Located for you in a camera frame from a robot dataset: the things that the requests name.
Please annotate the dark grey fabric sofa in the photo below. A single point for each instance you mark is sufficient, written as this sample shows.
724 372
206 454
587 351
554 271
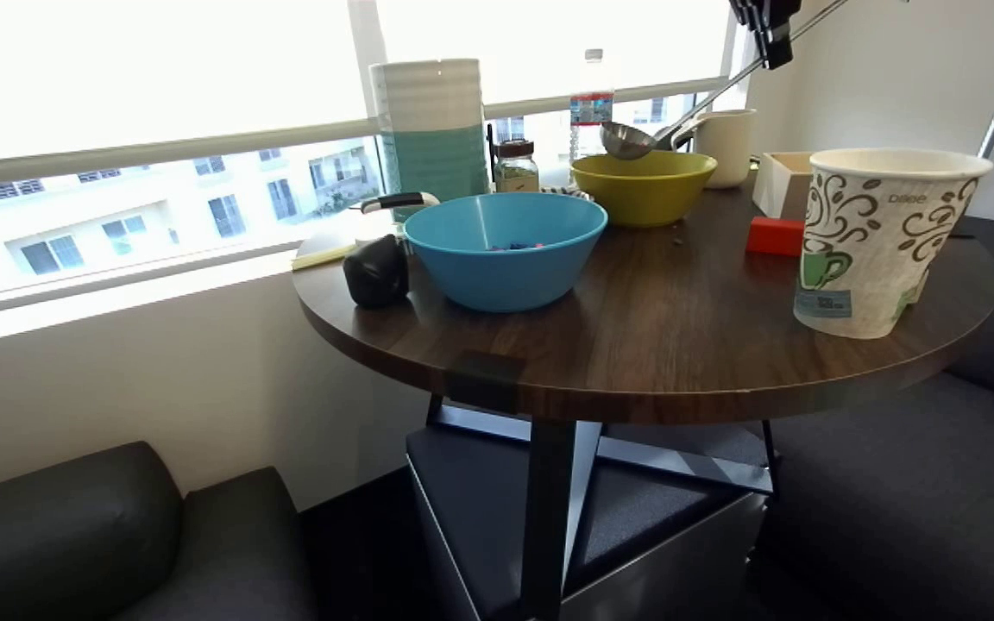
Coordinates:
923 496

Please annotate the swirl print paper cup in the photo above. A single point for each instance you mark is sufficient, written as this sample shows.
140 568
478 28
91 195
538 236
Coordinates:
883 247

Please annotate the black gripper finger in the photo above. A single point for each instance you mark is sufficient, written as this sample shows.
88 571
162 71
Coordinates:
754 14
783 37

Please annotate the orange block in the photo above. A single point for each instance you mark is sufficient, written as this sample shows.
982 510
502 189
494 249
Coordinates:
776 236

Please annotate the yellow bowl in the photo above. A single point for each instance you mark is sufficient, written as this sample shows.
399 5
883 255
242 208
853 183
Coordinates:
644 195

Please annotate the pale wooden tray box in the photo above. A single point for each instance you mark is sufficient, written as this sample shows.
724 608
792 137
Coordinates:
783 183

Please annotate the clear water bottle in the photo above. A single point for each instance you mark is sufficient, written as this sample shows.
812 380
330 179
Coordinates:
592 110

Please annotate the white window frame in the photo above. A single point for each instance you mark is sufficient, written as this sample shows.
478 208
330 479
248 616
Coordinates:
173 142

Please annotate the black squat object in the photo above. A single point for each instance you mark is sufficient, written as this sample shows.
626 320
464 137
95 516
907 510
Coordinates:
378 274

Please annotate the small glass jar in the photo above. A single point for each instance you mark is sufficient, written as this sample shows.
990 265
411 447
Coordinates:
516 166

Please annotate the black leather sofa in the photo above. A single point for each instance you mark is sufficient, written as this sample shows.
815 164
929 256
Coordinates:
86 539

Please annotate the blue bowl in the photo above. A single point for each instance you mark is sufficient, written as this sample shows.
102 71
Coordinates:
502 271

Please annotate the white and teal container stack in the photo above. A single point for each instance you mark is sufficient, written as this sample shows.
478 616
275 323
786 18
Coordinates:
428 125

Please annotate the round dark wood table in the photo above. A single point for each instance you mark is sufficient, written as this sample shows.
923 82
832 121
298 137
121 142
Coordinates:
659 347

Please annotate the white roller blind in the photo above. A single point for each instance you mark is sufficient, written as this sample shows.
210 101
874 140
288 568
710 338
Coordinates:
484 37
152 56

